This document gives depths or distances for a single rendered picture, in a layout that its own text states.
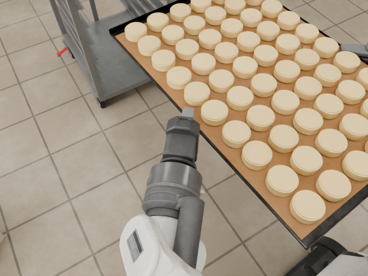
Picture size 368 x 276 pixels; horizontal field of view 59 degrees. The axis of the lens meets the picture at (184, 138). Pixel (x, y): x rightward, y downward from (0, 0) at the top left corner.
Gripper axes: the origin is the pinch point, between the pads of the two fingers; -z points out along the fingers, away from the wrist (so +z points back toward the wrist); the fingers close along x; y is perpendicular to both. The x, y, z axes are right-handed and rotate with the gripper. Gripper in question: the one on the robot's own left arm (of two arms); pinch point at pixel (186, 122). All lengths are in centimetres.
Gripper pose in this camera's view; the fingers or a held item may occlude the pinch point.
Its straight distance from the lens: 60.5
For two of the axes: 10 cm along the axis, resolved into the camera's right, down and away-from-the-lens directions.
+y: -9.9, -1.4, 0.8
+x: 0.1, -5.5, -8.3
